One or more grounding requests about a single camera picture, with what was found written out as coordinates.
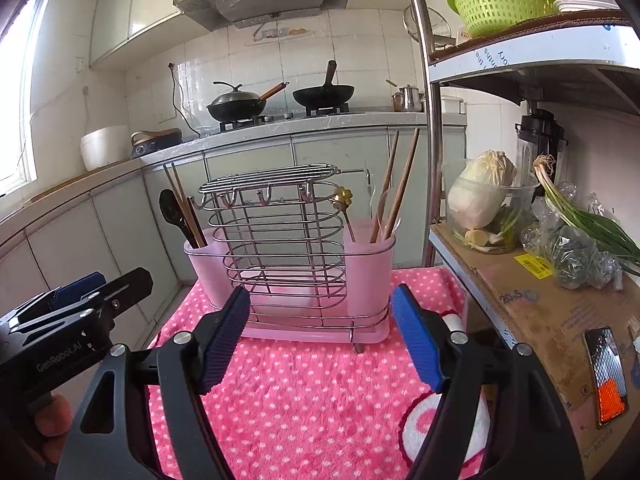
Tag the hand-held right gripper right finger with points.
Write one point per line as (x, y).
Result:
(415, 340)

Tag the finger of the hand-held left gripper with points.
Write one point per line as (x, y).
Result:
(125, 292)
(75, 289)

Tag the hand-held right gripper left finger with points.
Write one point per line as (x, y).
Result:
(227, 335)

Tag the black spoon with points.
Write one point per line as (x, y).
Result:
(169, 207)

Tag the dark brown chopstick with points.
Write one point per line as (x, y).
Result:
(181, 202)
(195, 217)

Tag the gold flower spoon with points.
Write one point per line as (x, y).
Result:
(342, 195)

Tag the person's left hand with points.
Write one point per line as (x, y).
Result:
(52, 417)

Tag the pink polka dot towel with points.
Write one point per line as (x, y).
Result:
(310, 400)

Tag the wooden cutting board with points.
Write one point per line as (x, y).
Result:
(75, 180)

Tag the ginger piece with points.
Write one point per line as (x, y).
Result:
(477, 237)

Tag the cardboard box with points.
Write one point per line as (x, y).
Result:
(540, 320)

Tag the white rice cooker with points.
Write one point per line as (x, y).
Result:
(102, 147)

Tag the dark electric griddle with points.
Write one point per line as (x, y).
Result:
(155, 142)

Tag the clear plastic tub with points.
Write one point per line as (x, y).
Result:
(520, 210)

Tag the napa cabbage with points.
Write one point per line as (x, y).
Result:
(480, 185)

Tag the window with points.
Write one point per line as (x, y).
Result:
(20, 110)

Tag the smartphone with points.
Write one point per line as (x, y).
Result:
(607, 375)

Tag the grey kitchen counter cabinet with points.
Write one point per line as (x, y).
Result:
(325, 160)

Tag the green onions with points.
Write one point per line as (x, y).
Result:
(575, 215)

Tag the stainless steel shelving rack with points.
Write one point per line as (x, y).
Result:
(432, 135)

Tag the black wok with lid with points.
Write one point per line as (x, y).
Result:
(235, 105)

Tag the gas stove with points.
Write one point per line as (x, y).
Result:
(280, 117)

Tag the white plastic container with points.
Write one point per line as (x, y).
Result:
(450, 105)

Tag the brown metal pot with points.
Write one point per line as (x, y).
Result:
(396, 102)

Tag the black blender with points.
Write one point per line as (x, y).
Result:
(540, 135)

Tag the steel kettle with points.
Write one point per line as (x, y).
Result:
(411, 99)

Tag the black open wok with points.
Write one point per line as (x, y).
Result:
(322, 95)

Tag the white food packet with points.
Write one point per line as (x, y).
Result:
(464, 36)

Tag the small electric fan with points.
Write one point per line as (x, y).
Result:
(440, 22)

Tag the green plastic basket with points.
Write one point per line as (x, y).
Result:
(500, 7)

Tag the white tray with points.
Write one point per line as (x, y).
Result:
(585, 5)

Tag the white wall socket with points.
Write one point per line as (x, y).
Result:
(167, 117)

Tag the white upper wall cabinet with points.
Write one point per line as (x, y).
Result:
(135, 10)

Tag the glass wall shelf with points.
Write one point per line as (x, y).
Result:
(285, 36)

